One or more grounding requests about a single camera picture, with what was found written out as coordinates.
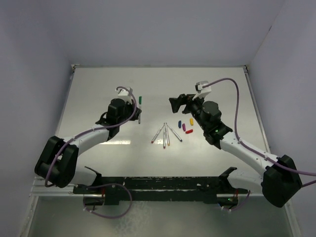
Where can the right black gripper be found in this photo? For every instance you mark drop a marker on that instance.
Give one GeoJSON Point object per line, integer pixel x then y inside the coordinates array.
{"type": "Point", "coordinates": [183, 99]}

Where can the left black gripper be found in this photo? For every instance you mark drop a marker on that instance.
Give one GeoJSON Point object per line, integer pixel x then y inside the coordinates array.
{"type": "Point", "coordinates": [131, 106]}

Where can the green marker pen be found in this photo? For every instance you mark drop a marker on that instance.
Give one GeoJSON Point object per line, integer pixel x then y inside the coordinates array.
{"type": "Point", "coordinates": [139, 118]}

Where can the red marker pen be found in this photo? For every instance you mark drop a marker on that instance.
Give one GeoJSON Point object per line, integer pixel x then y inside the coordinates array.
{"type": "Point", "coordinates": [157, 134]}

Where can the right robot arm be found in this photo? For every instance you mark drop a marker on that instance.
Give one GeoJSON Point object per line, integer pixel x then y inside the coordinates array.
{"type": "Point", "coordinates": [278, 178]}

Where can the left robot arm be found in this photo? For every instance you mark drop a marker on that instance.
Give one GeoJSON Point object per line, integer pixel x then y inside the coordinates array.
{"type": "Point", "coordinates": [57, 163]}

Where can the blue marker pen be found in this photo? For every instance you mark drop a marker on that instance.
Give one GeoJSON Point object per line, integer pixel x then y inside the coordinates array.
{"type": "Point", "coordinates": [174, 132]}

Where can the purple marker pen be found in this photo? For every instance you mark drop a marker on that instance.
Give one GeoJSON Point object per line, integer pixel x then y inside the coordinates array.
{"type": "Point", "coordinates": [164, 139]}

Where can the yellow marker pen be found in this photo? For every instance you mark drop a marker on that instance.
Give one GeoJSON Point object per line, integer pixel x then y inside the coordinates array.
{"type": "Point", "coordinates": [167, 134]}

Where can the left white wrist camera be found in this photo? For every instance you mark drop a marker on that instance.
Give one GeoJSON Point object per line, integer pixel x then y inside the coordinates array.
{"type": "Point", "coordinates": [125, 94]}

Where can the aluminium rail right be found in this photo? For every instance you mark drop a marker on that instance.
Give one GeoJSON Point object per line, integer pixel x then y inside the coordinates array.
{"type": "Point", "coordinates": [246, 72]}

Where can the black base frame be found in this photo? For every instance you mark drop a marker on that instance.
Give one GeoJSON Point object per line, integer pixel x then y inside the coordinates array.
{"type": "Point", "coordinates": [209, 190]}

